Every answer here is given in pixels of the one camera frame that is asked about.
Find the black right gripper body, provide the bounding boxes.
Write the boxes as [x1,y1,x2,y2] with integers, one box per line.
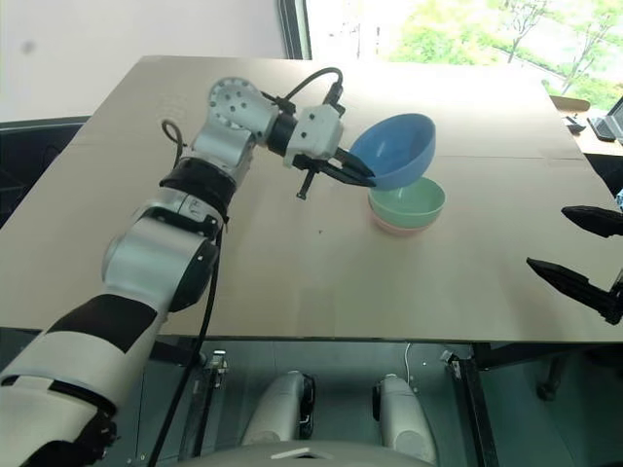
[603,287,623,327]

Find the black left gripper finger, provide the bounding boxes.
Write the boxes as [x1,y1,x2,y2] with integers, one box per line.
[337,147,377,178]
[322,164,380,189]

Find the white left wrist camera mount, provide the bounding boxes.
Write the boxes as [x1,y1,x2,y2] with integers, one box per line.
[283,103,346,170]

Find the silver left robot leg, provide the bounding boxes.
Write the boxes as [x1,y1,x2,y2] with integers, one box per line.
[241,370,317,448]

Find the silver robot leg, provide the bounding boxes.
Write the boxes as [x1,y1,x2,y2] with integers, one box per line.
[372,373,438,464]
[241,370,317,448]

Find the pink bowl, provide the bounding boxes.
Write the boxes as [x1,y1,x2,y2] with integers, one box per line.
[371,212,438,238]

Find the blue bowl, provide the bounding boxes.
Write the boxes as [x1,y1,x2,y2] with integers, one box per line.
[348,112,436,193]

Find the wooden desk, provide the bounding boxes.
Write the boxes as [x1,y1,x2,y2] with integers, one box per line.
[548,93,623,158]

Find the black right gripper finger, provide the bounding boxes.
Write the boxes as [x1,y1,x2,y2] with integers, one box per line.
[560,204,623,240]
[526,257,610,306]

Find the silver right robot leg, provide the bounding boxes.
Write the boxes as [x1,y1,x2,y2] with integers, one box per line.
[372,373,438,464]

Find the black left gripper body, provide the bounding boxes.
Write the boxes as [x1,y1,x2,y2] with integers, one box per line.
[291,151,348,200]

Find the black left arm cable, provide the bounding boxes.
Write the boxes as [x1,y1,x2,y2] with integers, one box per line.
[144,119,231,467]

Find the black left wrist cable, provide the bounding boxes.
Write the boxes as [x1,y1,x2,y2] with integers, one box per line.
[260,68,348,119]

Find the silver robot torso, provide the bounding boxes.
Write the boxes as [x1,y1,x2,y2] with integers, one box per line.
[178,439,442,467]

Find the green bowl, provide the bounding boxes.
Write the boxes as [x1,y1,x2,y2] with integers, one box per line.
[367,175,447,231]

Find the dark window frame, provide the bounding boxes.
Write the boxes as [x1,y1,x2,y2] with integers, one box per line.
[280,0,313,62]

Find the black laptop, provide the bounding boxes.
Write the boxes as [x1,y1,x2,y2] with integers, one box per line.
[586,93,623,146]

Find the black sofa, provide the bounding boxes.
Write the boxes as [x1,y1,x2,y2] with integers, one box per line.
[0,115,92,231]

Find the black table frame leg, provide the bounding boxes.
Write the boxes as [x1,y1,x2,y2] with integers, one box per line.
[439,342,500,467]
[192,345,231,459]

